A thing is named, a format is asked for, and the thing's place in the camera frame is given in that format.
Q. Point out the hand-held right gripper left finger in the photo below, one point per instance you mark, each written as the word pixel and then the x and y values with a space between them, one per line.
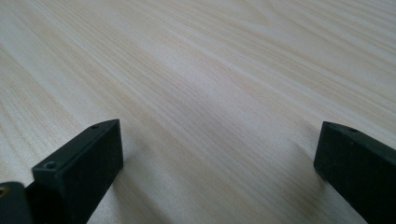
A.
pixel 84 168

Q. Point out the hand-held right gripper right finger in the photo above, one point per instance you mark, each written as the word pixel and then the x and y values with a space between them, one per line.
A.
pixel 358 165

